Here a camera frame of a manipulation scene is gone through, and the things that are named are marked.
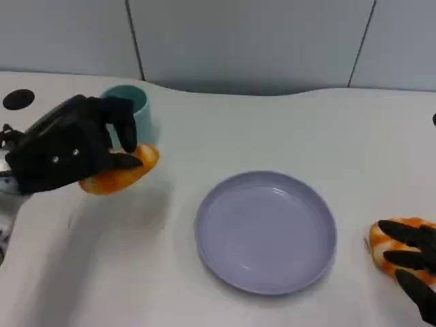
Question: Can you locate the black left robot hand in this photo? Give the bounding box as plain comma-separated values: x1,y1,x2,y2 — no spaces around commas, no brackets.
5,94,144,196

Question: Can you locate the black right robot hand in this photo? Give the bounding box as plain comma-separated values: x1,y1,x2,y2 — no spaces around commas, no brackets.
377,219,436,325

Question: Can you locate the orange white toy bread roll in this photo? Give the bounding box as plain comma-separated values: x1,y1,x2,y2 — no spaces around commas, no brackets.
78,143,161,196
367,217,436,283

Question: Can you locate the pale green mug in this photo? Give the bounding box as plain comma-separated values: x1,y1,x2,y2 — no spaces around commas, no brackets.
99,84,153,150

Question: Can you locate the lilac plate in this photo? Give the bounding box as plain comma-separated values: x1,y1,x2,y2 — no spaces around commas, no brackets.
194,170,338,296

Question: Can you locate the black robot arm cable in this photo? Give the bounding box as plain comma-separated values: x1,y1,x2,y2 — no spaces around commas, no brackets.
0,123,27,151

